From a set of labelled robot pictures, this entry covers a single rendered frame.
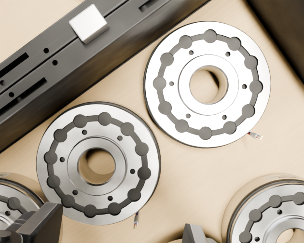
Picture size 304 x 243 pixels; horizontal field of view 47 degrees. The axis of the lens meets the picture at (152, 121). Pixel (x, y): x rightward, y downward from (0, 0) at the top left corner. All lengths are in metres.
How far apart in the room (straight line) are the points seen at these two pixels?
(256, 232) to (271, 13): 0.18
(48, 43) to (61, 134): 0.10
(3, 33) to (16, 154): 0.11
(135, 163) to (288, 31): 0.16
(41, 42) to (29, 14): 0.12
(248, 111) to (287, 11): 0.08
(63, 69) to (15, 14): 0.13
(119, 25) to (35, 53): 0.05
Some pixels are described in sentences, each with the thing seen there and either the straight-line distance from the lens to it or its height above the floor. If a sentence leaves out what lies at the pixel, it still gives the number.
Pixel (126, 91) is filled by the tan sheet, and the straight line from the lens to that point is 0.31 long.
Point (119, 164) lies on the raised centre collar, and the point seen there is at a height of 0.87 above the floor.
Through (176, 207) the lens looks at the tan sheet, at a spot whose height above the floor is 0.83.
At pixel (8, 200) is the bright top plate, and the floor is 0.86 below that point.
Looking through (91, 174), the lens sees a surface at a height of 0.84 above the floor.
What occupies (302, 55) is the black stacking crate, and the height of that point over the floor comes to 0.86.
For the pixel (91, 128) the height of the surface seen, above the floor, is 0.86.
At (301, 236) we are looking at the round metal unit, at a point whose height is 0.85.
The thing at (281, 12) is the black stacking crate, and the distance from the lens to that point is 0.29.
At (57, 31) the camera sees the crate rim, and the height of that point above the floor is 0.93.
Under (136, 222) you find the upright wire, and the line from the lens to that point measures 0.28.
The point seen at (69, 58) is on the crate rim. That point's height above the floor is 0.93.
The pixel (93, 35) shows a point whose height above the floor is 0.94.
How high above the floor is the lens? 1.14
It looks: 86 degrees down
